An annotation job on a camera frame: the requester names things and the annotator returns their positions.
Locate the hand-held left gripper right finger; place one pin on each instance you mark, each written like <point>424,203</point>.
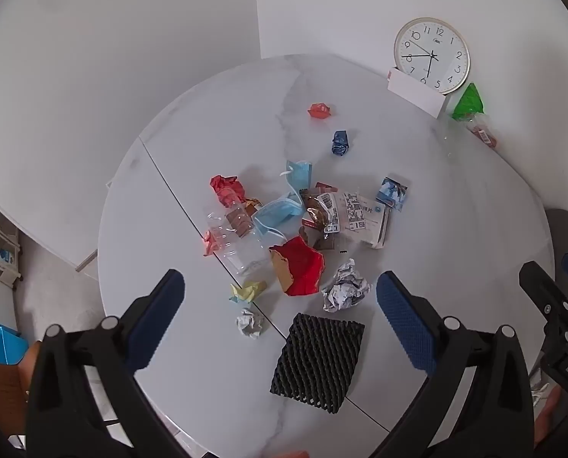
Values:
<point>403,324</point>

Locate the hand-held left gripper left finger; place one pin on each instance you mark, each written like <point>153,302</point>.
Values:
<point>157,319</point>

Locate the pink paper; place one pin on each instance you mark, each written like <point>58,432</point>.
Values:
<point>210,244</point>

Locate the person's right hand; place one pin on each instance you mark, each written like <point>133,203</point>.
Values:
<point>548,415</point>

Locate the printed white crumpled paper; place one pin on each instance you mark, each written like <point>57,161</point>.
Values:
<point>345,288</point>

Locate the small white crumpled paper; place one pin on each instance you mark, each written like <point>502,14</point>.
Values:
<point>249,323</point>

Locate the black foam net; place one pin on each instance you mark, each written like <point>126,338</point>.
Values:
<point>317,362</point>

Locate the yellow crumpled paper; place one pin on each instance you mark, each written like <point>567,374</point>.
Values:
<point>248,291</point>

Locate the clear plastic bottle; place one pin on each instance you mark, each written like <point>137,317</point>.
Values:
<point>229,243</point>

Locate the white and red medicine box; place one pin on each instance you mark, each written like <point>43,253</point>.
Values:
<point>365,219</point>

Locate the crushed red paper box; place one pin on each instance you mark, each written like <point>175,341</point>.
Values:
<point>300,267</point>

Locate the brown foil packet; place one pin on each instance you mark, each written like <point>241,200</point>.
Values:
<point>240,222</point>

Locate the blue and white packet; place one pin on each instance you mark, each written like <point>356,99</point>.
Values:
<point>392,193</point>

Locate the clear snack bag with label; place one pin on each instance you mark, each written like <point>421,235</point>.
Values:
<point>319,212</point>

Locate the red crumpled paper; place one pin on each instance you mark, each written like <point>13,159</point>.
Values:
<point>226,190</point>

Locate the blue box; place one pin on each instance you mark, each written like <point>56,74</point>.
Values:
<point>7,344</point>

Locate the blue face mask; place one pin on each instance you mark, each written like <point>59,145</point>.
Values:
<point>299,174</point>
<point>274,217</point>

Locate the small dark red packet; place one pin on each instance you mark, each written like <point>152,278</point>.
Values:
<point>325,187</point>

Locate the red snack packet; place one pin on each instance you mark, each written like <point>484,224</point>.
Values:
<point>484,135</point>

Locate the blue crumpled wrapper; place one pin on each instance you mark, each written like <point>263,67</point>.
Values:
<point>340,143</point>

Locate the red crumpled wrapper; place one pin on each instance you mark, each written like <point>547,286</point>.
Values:
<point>319,110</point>

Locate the white card box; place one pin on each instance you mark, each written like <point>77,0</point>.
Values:
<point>415,90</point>

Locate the round white wall clock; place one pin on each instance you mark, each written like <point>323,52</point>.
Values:
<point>431,55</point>

